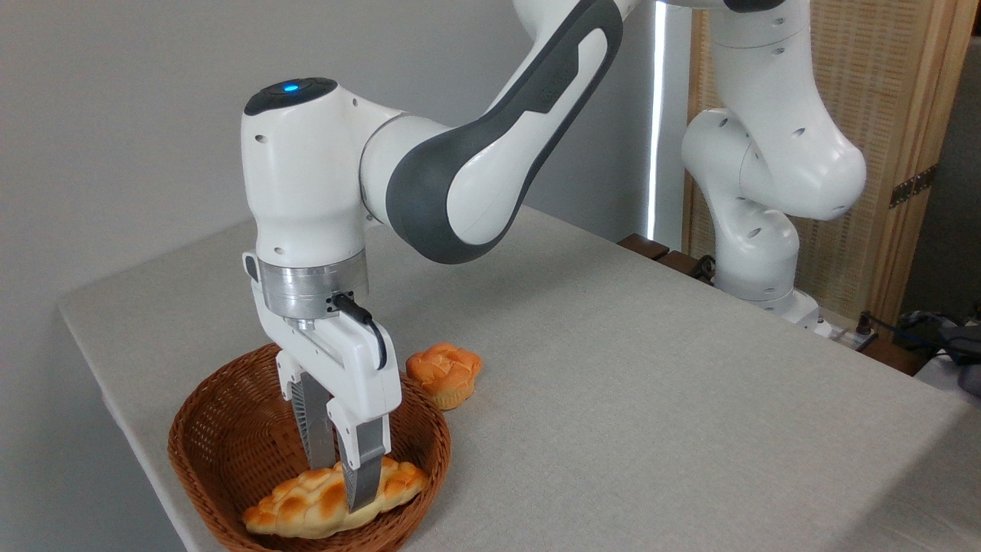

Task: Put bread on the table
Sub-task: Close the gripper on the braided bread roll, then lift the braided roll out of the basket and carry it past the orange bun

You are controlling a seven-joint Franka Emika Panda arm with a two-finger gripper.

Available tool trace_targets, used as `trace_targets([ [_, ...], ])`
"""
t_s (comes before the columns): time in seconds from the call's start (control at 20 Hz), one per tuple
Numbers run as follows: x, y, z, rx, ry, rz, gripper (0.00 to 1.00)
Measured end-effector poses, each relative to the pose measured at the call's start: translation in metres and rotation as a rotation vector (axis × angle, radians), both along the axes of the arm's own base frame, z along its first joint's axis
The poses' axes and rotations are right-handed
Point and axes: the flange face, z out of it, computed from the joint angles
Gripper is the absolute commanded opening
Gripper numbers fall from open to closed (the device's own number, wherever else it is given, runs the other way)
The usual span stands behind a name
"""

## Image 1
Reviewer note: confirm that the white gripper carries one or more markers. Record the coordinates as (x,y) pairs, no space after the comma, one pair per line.
(360,368)

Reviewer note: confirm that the long braided bread loaf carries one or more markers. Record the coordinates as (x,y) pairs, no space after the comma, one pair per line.
(306,506)

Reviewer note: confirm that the white Franka Panda arm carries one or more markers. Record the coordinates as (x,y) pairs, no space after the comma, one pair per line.
(306,176)

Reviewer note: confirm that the round knotted bread bun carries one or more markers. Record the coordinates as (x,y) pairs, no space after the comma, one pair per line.
(444,372)

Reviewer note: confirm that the brown wicker basket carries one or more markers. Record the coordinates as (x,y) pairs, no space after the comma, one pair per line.
(230,452)

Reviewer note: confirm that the white wrist box dark window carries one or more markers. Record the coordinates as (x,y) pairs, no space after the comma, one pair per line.
(251,268)

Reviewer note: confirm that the black base connector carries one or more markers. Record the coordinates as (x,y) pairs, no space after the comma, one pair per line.
(705,268)

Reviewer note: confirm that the white power strip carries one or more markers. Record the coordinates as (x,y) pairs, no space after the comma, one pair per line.
(843,335)

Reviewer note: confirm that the metal screen hinge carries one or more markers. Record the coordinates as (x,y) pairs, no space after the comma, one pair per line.
(912,186)

